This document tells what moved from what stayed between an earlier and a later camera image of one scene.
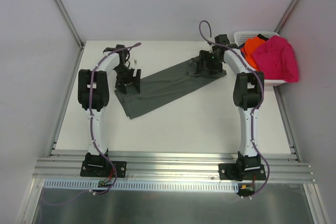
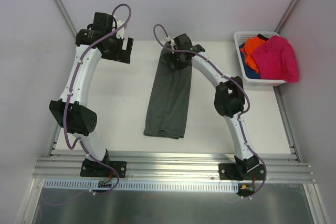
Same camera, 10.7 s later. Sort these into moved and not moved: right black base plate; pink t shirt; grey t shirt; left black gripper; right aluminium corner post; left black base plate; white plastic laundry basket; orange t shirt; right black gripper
Moved: left black gripper; grey t shirt; right black gripper
Not moved: right aluminium corner post; pink t shirt; white plastic laundry basket; orange t shirt; right black base plate; left black base plate
